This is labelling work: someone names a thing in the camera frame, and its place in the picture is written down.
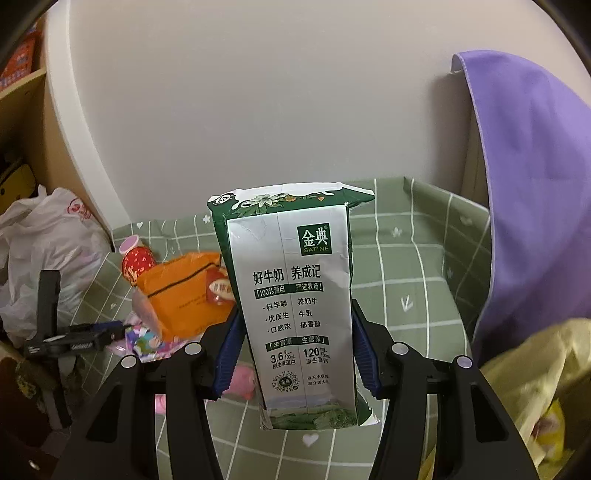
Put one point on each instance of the green and white milk carton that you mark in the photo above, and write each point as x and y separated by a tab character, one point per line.
295	300

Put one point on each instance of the black and yellow bag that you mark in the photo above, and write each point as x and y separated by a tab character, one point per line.
16	182

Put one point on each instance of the yellow plastic bag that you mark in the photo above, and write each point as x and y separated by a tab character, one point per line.
531	378

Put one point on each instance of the orange packet with black line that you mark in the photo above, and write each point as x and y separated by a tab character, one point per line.
184	295

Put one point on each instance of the white plastic bag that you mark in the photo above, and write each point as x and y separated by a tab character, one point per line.
46	240

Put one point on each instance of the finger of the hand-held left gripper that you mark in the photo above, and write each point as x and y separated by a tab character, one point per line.
113	332

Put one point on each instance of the orange box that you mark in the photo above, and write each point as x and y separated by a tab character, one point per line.
18	60

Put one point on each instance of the crumpled pink wrapper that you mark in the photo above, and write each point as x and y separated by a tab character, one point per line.
243	383

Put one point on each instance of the colourful pink cartoon wrapper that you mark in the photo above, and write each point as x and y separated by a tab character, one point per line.
147	344

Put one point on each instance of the red pink-capped bottle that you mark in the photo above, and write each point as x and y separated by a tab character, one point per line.
138	265

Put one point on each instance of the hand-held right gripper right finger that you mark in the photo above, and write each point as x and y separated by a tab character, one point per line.
364	360

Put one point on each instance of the pink cylindrical cup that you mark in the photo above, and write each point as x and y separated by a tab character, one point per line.
129	242

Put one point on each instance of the wooden shelf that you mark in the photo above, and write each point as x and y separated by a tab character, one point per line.
23	129

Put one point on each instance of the purple cloth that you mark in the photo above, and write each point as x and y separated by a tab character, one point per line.
535	184

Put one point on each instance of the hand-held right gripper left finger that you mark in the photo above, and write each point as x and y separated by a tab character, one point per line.
228	355

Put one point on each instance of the green checked bed sheet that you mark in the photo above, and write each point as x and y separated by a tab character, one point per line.
415	277

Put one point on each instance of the small pink rolled wrapper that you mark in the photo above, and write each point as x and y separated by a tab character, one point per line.
161	404

